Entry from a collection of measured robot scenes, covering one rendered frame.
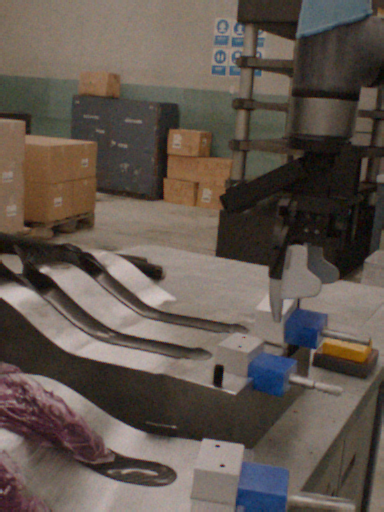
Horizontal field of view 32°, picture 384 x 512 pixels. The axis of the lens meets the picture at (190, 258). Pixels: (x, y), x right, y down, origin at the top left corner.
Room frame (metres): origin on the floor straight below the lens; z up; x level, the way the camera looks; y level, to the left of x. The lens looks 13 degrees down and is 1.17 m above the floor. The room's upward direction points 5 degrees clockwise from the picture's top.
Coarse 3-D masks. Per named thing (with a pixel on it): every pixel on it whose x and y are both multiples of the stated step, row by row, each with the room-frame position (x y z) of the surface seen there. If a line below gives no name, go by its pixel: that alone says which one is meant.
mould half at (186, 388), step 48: (0, 288) 0.76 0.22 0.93; (96, 288) 0.86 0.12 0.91; (144, 288) 0.92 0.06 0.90; (0, 336) 0.74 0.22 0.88; (48, 336) 0.72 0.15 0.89; (144, 336) 0.77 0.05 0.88; (192, 336) 0.77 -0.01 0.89; (96, 384) 0.68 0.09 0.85; (144, 384) 0.66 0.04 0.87; (192, 384) 0.63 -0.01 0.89; (240, 384) 0.63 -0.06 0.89; (192, 432) 0.63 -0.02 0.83; (240, 432) 0.63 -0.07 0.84
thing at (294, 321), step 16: (288, 304) 0.77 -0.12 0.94; (256, 320) 0.76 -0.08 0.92; (272, 320) 0.75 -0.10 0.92; (288, 320) 0.75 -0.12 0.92; (304, 320) 0.75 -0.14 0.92; (320, 320) 0.75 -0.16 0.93; (256, 336) 0.77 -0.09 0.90; (272, 336) 0.76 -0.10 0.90; (288, 336) 0.75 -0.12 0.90; (304, 336) 0.74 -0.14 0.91; (320, 336) 0.75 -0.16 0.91; (336, 336) 0.74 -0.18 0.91; (352, 336) 0.73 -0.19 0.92; (368, 336) 0.73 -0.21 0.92
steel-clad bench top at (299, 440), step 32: (160, 256) 1.55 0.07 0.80; (192, 256) 1.58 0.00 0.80; (192, 288) 1.29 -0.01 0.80; (224, 288) 1.31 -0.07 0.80; (256, 288) 1.33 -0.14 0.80; (352, 288) 1.39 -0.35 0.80; (352, 320) 1.17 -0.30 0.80; (352, 384) 0.87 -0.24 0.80; (288, 416) 0.76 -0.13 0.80; (320, 416) 0.76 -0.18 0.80; (256, 448) 0.67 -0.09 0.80; (288, 448) 0.68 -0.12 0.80; (320, 448) 0.68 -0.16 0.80
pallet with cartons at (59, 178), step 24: (48, 144) 5.28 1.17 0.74; (72, 144) 5.51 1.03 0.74; (96, 144) 5.91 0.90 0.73; (48, 168) 5.17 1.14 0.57; (72, 168) 5.52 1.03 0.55; (24, 192) 5.23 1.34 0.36; (48, 192) 5.19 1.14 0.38; (72, 192) 5.54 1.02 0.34; (24, 216) 5.23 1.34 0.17; (48, 216) 5.20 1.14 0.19; (72, 216) 5.54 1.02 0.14
